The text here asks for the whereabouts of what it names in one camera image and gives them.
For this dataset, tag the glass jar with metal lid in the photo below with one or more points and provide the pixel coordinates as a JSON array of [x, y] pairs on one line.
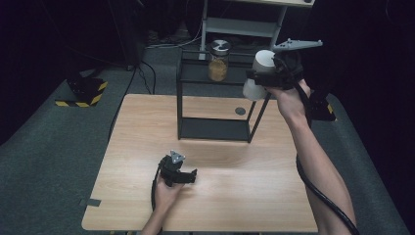
[[218, 63]]

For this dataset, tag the grey metal desk frame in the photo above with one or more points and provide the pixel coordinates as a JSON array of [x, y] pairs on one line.
[[241, 26]]

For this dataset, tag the person's right hand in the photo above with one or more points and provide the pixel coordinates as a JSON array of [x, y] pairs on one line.
[[290, 101]]

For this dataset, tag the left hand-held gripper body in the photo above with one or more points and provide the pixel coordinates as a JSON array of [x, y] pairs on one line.
[[171, 169]]

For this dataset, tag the black metal shelf rack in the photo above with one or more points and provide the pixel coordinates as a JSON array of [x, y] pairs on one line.
[[215, 130]]

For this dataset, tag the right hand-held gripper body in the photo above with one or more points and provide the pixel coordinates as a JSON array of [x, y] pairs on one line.
[[288, 65]]

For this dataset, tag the black yellow striped stand base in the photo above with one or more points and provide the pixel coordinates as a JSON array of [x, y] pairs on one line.
[[85, 93], [323, 109]]

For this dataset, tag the grey tape strip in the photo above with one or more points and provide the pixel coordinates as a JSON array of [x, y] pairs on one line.
[[89, 202]]

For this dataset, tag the round grey table grommet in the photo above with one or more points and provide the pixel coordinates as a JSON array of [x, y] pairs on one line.
[[240, 111]]

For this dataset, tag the white plastic bottle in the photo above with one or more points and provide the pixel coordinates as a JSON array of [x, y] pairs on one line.
[[259, 68]]

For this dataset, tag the person's left hand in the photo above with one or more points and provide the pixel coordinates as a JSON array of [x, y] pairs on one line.
[[166, 196]]

